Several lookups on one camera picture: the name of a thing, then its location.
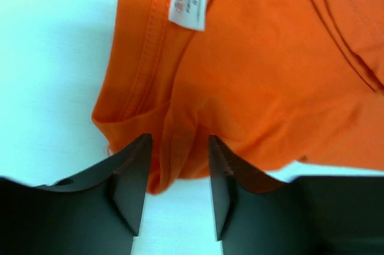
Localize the orange t-shirt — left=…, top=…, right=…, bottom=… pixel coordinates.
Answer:
left=92, top=0, right=383, bottom=194

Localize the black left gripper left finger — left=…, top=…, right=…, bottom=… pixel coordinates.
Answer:
left=1, top=134, right=152, bottom=254

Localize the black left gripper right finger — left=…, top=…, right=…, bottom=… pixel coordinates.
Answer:
left=208, top=136, right=383, bottom=254

